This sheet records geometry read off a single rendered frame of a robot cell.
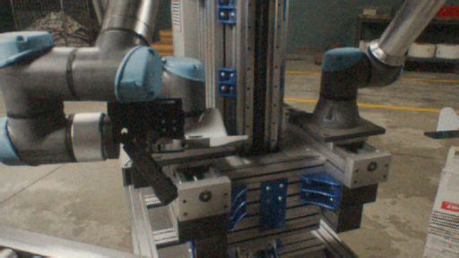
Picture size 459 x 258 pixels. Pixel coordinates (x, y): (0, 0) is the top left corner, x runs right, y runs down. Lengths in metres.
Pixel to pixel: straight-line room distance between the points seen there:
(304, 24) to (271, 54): 6.16
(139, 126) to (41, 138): 0.14
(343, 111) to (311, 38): 6.15
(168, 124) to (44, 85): 0.18
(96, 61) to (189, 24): 0.89
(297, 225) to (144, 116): 0.80
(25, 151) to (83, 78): 0.14
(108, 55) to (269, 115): 0.75
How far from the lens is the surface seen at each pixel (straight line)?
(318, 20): 7.24
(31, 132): 0.56
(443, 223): 0.81
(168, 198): 0.56
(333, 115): 1.16
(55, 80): 0.52
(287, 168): 1.11
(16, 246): 0.75
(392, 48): 1.18
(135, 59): 0.48
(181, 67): 0.92
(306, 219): 1.25
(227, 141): 0.51
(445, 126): 0.80
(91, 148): 0.55
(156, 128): 0.54
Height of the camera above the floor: 1.21
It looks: 21 degrees down
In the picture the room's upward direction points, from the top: straight up
